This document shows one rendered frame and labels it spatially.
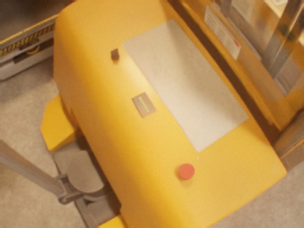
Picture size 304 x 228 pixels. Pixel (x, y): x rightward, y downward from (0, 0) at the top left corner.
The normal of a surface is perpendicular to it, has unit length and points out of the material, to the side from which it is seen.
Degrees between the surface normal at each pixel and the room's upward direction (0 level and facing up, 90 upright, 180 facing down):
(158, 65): 0
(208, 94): 0
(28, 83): 0
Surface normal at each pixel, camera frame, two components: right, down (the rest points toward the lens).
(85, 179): -0.01, -0.37
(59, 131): -0.33, -0.18
